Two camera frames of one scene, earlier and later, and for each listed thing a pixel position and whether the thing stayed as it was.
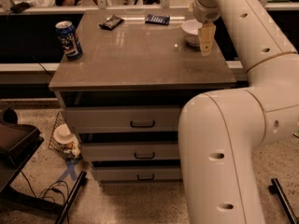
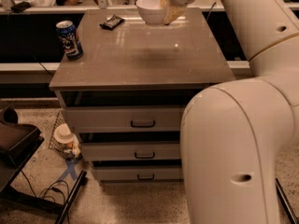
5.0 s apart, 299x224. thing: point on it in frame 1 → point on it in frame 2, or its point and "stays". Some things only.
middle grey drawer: (131, 150) stays
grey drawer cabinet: (127, 91) stays
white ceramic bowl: (192, 32) → (150, 9)
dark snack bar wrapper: (111, 22) stays
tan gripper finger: (206, 33) → (172, 12)
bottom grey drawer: (137, 174) stays
